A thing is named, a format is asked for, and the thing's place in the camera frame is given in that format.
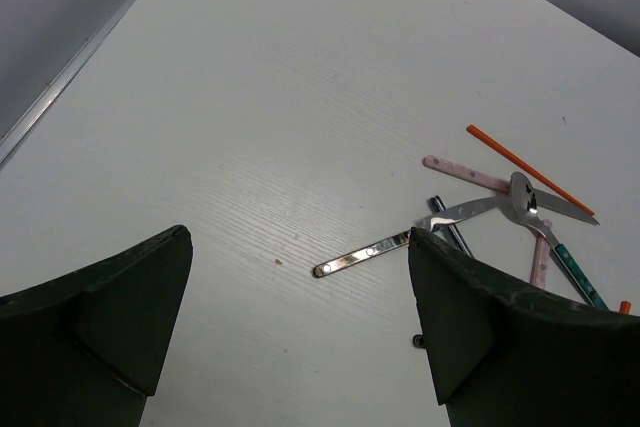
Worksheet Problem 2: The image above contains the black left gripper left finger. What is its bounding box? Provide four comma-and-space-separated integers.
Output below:
1, 225, 193, 426

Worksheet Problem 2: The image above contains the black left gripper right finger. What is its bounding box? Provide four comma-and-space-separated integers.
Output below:
408, 228, 639, 426

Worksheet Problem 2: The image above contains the pink-handled steel spoon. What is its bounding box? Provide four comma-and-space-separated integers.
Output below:
529, 232, 551, 289

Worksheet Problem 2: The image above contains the dark-handled steel knife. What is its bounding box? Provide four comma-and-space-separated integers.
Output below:
312, 196, 509, 278

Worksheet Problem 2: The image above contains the green-handled steel spoon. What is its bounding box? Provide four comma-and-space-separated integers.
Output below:
509, 172, 609, 310

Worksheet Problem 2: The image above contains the pink-handled steel knife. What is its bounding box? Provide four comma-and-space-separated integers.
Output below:
422, 155, 599, 226

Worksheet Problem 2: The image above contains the aluminium table edge rail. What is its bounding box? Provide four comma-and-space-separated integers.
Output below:
1, 0, 135, 160

